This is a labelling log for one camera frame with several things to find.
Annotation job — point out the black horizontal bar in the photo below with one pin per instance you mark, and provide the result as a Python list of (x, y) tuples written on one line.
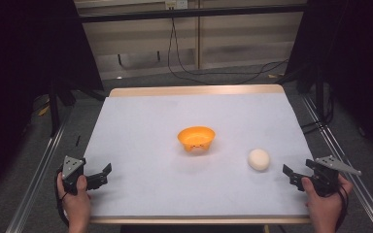
[(191, 13)]

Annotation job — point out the small black stick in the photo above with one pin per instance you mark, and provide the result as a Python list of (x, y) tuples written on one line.
[(78, 140)]

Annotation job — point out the black metal stand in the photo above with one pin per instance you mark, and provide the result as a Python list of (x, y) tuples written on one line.
[(54, 110)]

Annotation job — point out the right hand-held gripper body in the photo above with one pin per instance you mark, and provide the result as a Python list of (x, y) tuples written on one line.
[(325, 176)]

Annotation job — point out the white table mat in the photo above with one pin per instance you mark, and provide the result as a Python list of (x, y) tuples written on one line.
[(175, 181)]

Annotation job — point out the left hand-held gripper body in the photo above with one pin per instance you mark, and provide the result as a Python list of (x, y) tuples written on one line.
[(72, 168)]

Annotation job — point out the orange plastic bowl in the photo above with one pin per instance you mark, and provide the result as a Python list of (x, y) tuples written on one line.
[(196, 137)]

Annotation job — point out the wooden table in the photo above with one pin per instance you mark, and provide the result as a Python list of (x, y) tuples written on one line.
[(194, 90)]

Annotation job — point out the yellow floor tape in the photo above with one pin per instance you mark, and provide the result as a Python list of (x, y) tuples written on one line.
[(44, 110)]

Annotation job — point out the person's left hand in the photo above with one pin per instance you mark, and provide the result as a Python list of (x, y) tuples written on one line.
[(76, 207)]

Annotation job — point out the black curtain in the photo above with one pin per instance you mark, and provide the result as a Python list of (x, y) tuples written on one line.
[(353, 48), (29, 64)]

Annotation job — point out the person's right hand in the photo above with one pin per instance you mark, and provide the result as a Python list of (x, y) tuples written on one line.
[(325, 208)]

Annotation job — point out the metal floor rail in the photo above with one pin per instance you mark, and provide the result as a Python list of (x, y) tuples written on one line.
[(340, 152), (35, 181)]

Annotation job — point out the white round bun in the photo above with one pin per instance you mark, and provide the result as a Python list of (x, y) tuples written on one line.
[(258, 159)]

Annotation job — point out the white wall socket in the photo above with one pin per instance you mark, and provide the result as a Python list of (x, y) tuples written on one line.
[(176, 4)]

